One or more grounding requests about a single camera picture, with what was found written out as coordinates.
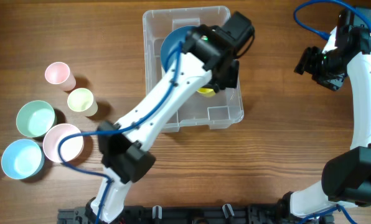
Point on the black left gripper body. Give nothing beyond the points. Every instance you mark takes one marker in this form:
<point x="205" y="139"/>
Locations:
<point x="224" y="78"/>

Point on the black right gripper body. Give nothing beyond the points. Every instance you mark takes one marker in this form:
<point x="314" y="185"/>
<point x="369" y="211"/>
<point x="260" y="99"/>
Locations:
<point x="305" y="62"/>

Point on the yellow plastic cup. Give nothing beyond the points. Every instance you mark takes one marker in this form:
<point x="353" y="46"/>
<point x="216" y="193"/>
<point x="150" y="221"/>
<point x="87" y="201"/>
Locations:
<point x="206" y="92"/>

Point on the dark blue plate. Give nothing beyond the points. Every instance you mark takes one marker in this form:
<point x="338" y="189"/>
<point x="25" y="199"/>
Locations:
<point x="171" y="42"/>

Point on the pale green plastic cup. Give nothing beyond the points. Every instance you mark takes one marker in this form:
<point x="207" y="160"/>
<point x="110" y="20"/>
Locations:
<point x="82" y="100"/>

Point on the pink plastic cup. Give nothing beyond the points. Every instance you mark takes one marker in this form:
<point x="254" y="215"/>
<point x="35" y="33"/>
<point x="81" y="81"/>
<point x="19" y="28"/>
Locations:
<point x="60" y="75"/>

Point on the pink plastic bowl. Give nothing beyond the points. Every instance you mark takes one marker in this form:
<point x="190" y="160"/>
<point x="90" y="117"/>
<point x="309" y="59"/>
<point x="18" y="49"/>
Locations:
<point x="70" y="149"/>

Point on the mint green bowl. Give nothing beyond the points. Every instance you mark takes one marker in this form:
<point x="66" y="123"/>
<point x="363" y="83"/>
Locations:
<point x="35" y="119"/>

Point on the light blue bowl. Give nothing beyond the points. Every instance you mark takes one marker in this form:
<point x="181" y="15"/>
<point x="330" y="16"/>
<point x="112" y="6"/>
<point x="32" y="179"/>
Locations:
<point x="22" y="159"/>

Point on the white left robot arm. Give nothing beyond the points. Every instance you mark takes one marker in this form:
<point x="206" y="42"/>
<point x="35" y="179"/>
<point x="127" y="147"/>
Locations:
<point x="198" y="57"/>

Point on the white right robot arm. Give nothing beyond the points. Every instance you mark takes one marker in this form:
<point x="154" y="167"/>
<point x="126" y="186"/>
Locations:
<point x="346" y="179"/>

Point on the clear plastic storage container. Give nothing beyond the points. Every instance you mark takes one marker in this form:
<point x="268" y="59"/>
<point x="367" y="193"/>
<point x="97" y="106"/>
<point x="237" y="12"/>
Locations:
<point x="219" y="111"/>

